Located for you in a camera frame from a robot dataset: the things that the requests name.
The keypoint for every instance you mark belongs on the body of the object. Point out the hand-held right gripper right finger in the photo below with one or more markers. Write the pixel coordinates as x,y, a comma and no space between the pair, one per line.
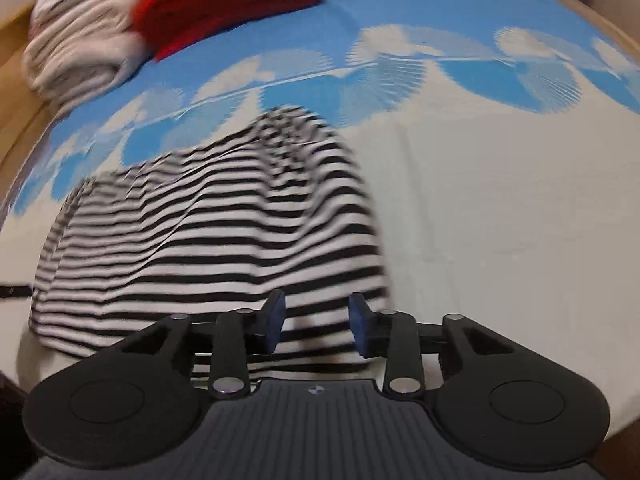
360,327

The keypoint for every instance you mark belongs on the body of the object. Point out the folded red blanket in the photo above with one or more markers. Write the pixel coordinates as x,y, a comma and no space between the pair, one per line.
230,0

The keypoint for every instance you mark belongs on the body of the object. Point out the black white striped shirt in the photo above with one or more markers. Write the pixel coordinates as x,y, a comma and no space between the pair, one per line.
200,230

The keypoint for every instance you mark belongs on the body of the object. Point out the blue white printed bed sheet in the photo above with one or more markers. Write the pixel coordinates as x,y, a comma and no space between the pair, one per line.
500,185

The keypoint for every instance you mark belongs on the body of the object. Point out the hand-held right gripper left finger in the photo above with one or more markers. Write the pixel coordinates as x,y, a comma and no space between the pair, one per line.
272,325

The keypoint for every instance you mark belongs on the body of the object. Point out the folded white blanket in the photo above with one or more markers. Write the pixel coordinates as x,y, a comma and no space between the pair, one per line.
80,55

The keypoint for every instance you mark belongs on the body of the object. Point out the wooden bed frame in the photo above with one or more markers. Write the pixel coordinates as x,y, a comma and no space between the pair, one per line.
17,85

